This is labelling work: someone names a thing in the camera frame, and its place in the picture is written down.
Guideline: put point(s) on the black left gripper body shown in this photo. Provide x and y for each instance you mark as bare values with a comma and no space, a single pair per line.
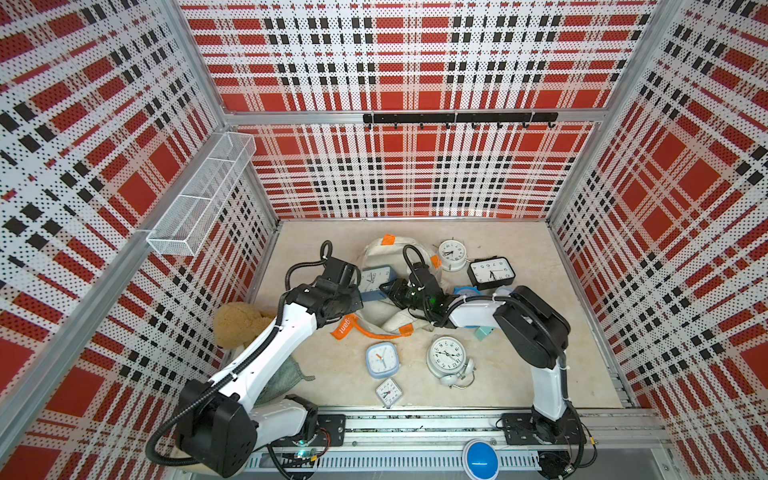
348,300

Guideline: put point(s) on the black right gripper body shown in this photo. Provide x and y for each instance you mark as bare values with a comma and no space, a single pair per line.
403,297

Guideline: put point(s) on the dark blue square alarm clock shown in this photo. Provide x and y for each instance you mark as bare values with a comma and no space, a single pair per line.
371,281

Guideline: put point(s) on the beige canvas bag orange handles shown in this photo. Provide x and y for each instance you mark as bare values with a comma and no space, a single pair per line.
381,318

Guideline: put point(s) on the blue round twin-bell alarm clock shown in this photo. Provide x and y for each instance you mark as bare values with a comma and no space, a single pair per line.
466,291

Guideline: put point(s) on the black and white round clock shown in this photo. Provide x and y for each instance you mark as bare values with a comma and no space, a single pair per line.
453,255

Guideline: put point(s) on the white twin-bell small clock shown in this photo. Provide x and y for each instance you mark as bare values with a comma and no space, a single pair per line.
448,361

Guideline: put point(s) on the teal small clock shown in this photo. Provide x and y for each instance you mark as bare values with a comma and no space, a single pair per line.
482,333

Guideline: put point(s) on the light blue square alarm clock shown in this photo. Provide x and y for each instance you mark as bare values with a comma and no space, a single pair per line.
382,360

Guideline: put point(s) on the black rectangular alarm clock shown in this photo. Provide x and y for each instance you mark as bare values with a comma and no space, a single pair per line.
491,273

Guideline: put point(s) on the small white square clock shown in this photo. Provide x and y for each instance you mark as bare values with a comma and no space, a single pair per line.
389,393

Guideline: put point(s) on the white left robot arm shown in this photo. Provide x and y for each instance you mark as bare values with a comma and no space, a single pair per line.
216,423

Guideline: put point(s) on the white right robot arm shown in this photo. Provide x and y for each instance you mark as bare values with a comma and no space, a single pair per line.
537,332

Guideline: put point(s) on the brown teddy bear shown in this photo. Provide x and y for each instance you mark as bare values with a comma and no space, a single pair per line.
238,324

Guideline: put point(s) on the blue round button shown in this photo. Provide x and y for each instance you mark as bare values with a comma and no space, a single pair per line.
480,461

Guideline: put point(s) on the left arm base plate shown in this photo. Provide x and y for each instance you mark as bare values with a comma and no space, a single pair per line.
329,429

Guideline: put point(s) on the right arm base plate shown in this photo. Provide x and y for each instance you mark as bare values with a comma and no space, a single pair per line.
531,428

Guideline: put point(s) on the white wire mesh basket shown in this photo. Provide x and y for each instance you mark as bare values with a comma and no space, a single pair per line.
184,227

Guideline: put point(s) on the black hook rail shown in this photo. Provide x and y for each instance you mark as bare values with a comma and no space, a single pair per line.
422,119

